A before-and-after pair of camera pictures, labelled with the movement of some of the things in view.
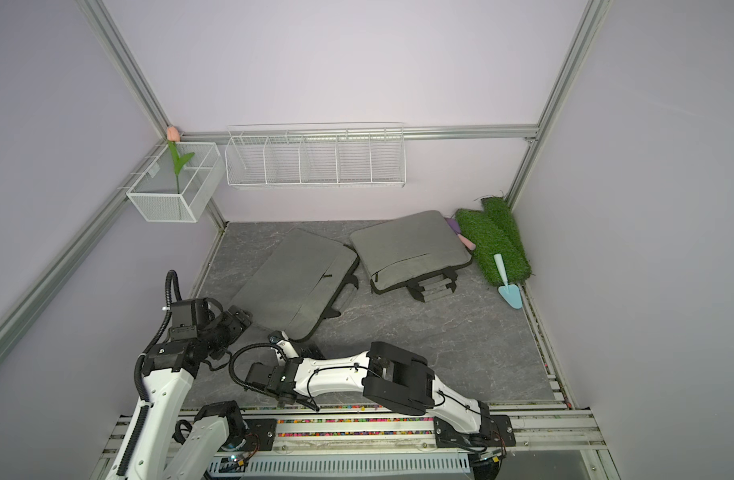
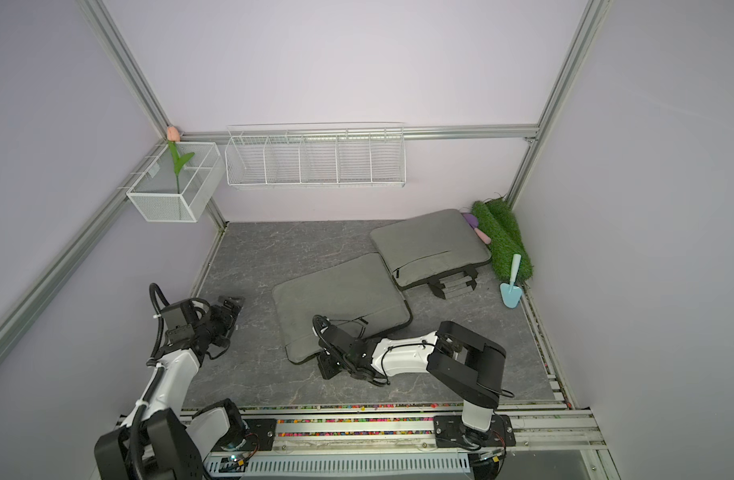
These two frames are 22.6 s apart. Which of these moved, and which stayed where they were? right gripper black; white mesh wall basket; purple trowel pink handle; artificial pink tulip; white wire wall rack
Moved: right gripper black; purple trowel pink handle
Stayed: white wire wall rack; white mesh wall basket; artificial pink tulip
